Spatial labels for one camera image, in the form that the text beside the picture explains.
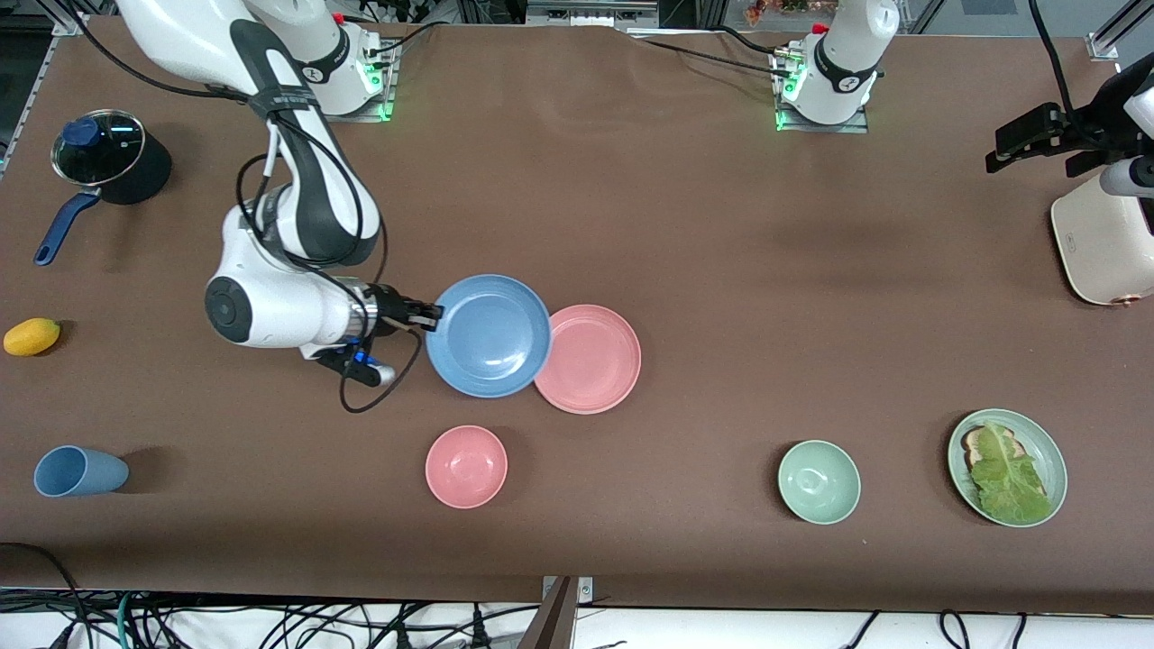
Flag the cream white toaster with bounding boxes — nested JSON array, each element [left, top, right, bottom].
[[1050, 171, 1154, 307]]

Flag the brown table cover mat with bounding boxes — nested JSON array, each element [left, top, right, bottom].
[[0, 16, 1154, 614]]

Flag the aluminium frame profile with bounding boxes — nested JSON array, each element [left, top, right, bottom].
[[526, 0, 659, 30]]

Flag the yellow lemon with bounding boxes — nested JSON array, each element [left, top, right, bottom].
[[3, 317, 62, 357]]

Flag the green plate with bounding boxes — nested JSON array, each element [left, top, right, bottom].
[[947, 408, 1068, 528]]

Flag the blue cup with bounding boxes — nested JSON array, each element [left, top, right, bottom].
[[33, 445, 130, 498]]

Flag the toast bread slice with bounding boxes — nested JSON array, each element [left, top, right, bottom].
[[961, 426, 1024, 470]]

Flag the green lettuce leaf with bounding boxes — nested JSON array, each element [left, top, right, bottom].
[[969, 422, 1054, 526]]

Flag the black base cable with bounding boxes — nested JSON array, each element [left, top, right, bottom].
[[631, 36, 796, 78], [365, 20, 456, 57], [717, 25, 787, 59]]

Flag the black floor cable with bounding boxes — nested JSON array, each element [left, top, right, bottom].
[[0, 543, 87, 649]]

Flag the green deep bowl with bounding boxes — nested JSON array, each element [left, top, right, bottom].
[[777, 439, 862, 526]]

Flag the pink deep bowl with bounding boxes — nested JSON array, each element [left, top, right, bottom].
[[425, 425, 508, 510]]

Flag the pink shallow plate bowl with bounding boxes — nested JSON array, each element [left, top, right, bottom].
[[534, 305, 642, 416]]

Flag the glass lid blue knob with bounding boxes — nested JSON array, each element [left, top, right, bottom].
[[51, 109, 145, 186]]

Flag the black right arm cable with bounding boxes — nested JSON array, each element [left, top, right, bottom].
[[236, 86, 425, 414]]

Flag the blue shallow plate bowl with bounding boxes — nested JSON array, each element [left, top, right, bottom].
[[426, 274, 553, 398]]

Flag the dark blue saucepan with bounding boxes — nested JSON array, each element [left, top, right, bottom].
[[33, 108, 172, 267]]

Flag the colourful artificial flowers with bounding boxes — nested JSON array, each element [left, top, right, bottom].
[[746, 0, 839, 23]]

